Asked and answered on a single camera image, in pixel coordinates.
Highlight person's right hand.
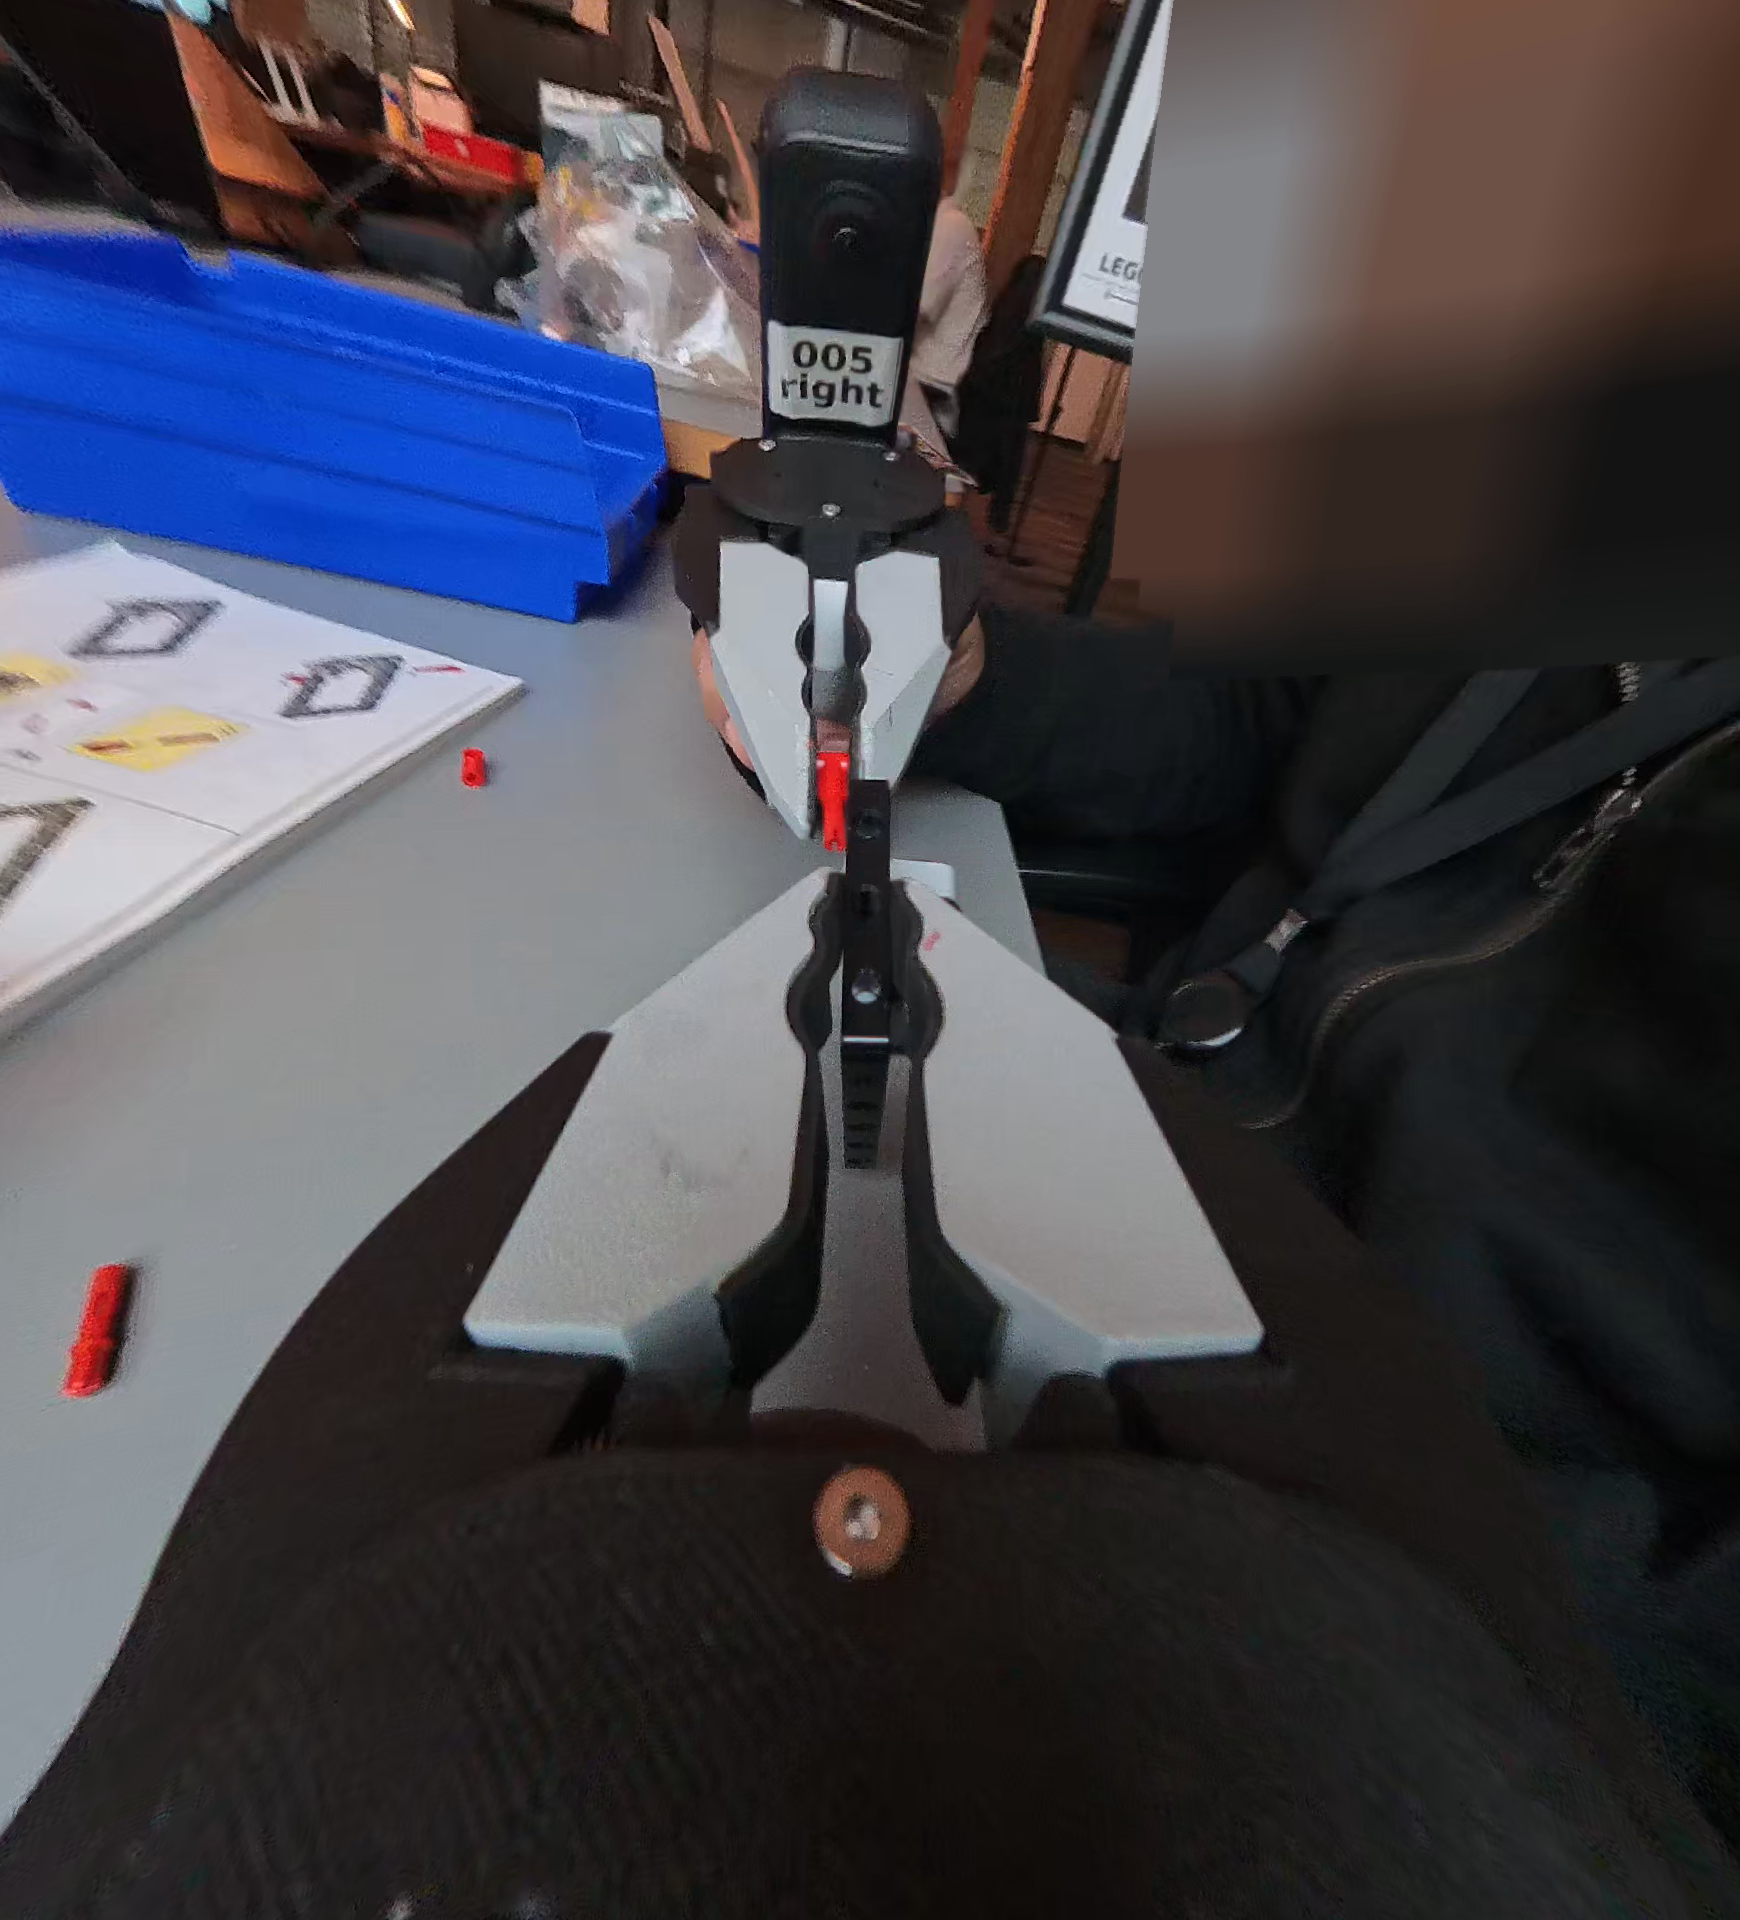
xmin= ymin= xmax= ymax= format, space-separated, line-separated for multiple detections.
xmin=689 ymin=620 xmax=989 ymax=820

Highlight lego instruction booklet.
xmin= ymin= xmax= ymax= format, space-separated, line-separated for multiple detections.
xmin=0 ymin=538 xmax=527 ymax=1104

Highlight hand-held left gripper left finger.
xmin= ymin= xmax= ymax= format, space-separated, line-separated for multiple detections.
xmin=465 ymin=870 xmax=834 ymax=1388

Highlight framed marker sign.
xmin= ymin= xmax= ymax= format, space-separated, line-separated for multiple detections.
xmin=1026 ymin=0 xmax=1175 ymax=363

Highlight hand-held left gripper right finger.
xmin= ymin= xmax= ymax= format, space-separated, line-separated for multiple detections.
xmin=892 ymin=882 xmax=1268 ymax=1405

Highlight blue plastic bin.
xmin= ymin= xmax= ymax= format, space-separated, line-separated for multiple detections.
xmin=0 ymin=222 xmax=670 ymax=623

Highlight retractable badge reel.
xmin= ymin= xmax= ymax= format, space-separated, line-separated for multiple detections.
xmin=1154 ymin=660 xmax=1740 ymax=1052

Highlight black zip jacket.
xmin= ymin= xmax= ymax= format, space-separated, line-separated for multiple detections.
xmin=901 ymin=599 xmax=1740 ymax=1920

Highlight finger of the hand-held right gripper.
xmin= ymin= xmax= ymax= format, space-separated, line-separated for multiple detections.
xmin=697 ymin=538 xmax=851 ymax=841
xmin=841 ymin=556 xmax=963 ymax=790

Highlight person's right forearm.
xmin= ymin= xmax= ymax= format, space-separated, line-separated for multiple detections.
xmin=907 ymin=607 xmax=1352 ymax=871

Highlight black lego frame assembly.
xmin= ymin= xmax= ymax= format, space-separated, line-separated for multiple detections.
xmin=809 ymin=779 xmax=915 ymax=1172

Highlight wooden shelf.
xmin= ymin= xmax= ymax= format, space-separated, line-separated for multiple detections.
xmin=0 ymin=0 xmax=752 ymax=273

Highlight clear plastic parts bags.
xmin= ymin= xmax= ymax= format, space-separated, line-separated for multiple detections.
xmin=501 ymin=82 xmax=773 ymax=385

